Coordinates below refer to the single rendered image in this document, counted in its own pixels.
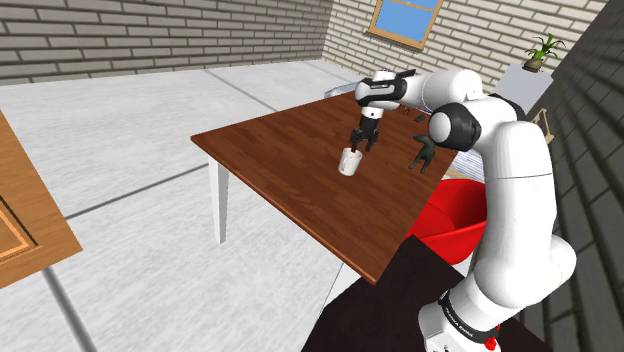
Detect green potted plant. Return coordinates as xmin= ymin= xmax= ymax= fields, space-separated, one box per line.
xmin=522 ymin=32 xmax=568 ymax=74

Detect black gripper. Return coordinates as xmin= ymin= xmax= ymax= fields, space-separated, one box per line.
xmin=349 ymin=115 xmax=381 ymax=153

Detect wooden framed window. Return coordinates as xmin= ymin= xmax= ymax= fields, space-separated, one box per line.
xmin=366 ymin=0 xmax=445 ymax=52

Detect light brown wooden furniture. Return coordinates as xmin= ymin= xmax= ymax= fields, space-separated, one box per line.
xmin=0 ymin=108 xmax=85 ymax=290

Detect brown wooden table, white legs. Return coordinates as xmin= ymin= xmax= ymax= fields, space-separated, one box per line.
xmin=189 ymin=89 xmax=460 ymax=286

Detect dark robot stand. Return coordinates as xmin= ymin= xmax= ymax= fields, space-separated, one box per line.
xmin=300 ymin=233 xmax=553 ymax=352

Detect white mug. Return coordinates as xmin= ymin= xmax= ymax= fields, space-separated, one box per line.
xmin=337 ymin=147 xmax=364 ymax=179

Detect white cabinet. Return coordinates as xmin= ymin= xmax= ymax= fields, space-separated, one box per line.
xmin=491 ymin=63 xmax=555 ymax=114

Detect red chair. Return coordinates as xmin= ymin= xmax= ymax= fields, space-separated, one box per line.
xmin=404 ymin=177 xmax=489 ymax=267

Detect dark green animal figure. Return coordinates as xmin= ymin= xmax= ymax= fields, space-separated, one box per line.
xmin=407 ymin=134 xmax=438 ymax=175

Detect light wooden frame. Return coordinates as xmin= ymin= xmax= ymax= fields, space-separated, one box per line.
xmin=530 ymin=107 xmax=555 ymax=146

